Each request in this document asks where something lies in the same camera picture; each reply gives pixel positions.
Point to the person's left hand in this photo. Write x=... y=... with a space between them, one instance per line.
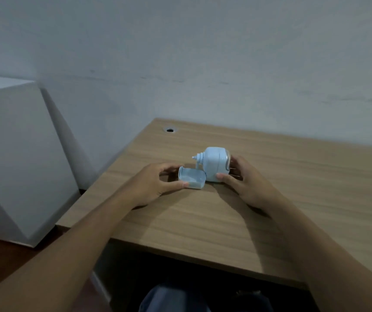
x=146 y=185

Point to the person's right hand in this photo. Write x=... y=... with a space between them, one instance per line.
x=254 y=188

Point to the person's left thumb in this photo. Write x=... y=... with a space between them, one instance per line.
x=174 y=186

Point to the person's right thumb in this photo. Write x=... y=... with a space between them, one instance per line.
x=226 y=178

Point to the white pump dispenser body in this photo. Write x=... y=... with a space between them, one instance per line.
x=214 y=164

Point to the clear plastic cup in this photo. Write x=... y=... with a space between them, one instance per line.
x=192 y=178

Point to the person's left forearm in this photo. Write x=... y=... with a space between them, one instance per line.
x=55 y=256

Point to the person's right forearm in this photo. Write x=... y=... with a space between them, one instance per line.
x=329 y=253

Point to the person's blue trousers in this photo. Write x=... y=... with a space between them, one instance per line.
x=202 y=298

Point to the white cabinet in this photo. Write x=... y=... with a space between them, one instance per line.
x=20 y=159

